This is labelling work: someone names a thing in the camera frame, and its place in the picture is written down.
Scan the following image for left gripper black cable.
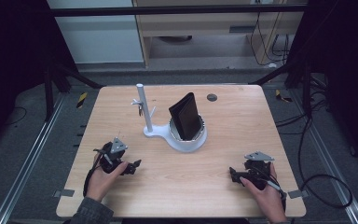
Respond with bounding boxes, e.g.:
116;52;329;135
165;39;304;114
82;148;109;198

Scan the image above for grey tape piece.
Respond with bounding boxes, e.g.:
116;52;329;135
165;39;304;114
287;189;310;200
52;189;76;199

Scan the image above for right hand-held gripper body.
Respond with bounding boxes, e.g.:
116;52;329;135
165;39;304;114
236;150;276;190

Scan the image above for wooden desk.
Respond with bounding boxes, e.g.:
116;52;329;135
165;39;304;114
131;0;306;69

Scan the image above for black leather wallet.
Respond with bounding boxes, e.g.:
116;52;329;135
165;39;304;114
168;91;203;142

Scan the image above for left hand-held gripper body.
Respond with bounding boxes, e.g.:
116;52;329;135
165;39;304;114
93;136;130;175

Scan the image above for black horizontal bar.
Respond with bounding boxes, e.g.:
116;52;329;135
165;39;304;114
47;4;310;18

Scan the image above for hanging black cables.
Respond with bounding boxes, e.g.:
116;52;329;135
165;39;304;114
249;0;291;67

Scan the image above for aluminium floor rail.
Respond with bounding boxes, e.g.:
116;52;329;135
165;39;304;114
292;89;358;224
0;92;67;224

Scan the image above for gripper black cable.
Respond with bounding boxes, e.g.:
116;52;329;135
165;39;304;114
255;169;288;213
82;148;109;198

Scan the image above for yellow black floor tape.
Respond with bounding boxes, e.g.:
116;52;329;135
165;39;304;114
274;89;294;104
76;91;89;109

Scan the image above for white cabinet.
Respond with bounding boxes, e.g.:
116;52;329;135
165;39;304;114
47;0;145;65

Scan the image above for black floor cable loop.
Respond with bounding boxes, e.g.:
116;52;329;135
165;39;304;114
274;106;354;210

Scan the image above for white stand with bowl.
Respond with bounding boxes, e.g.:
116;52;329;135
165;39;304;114
131;83;208;153

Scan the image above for person's left hand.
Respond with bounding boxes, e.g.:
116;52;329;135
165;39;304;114
85;152;131;203

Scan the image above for person's right hand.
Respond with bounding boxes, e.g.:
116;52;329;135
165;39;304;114
239;162;289;224

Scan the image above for black metal stand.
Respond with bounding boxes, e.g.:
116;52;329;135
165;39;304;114
248;60;313;119
42;60;105;123

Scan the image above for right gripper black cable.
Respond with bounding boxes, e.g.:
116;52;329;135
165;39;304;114
255;169;288;213

